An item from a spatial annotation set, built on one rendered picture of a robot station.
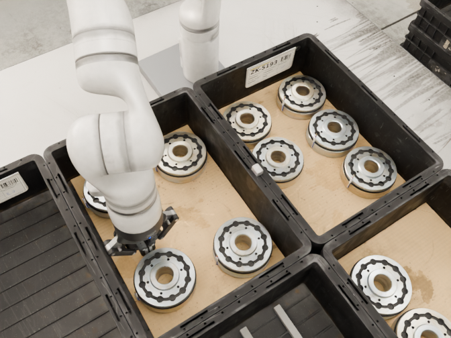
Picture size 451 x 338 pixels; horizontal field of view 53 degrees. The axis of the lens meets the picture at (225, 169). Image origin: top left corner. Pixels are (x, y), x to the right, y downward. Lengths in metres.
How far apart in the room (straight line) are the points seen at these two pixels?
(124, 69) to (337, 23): 1.00
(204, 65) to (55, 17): 1.56
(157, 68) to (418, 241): 0.74
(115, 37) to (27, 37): 2.01
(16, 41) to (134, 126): 2.05
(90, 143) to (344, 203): 0.55
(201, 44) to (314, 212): 0.47
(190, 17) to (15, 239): 0.57
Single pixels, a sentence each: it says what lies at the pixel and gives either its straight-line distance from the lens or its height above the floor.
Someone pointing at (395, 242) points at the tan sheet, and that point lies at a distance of 0.90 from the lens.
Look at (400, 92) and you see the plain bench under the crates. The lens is 1.30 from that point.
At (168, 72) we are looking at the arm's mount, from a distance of 1.20.
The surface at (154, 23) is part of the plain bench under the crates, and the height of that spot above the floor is 0.70.
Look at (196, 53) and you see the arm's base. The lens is 1.09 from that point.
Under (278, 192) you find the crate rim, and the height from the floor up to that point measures 0.93.
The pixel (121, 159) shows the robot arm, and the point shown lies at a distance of 0.50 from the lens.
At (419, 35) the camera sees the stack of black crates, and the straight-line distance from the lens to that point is 1.86.
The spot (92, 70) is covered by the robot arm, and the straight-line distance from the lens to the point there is 0.52.
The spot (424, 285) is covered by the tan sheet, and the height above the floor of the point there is 0.83.
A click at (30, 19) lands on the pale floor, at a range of 2.62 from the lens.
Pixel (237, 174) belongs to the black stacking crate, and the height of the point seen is 0.89.
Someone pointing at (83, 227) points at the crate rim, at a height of 0.93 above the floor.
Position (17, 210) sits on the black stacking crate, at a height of 0.83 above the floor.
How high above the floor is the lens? 1.59
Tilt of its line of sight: 58 degrees down
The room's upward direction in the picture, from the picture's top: 4 degrees clockwise
